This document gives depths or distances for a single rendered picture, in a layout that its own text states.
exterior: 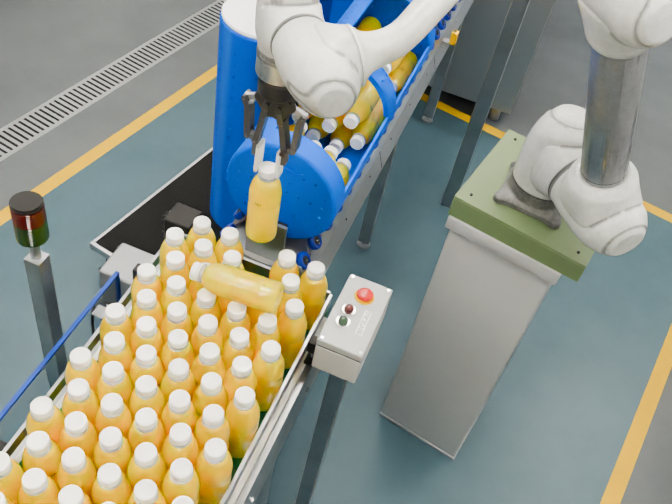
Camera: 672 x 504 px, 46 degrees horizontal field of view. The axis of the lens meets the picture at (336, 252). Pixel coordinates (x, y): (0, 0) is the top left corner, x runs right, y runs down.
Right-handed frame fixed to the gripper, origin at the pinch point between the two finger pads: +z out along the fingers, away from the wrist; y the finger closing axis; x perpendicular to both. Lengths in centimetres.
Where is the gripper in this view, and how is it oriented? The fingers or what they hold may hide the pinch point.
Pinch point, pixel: (269, 159)
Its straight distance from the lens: 158.3
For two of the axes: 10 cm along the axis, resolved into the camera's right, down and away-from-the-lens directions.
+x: -3.5, 6.5, -6.7
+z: -1.5, 6.7, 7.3
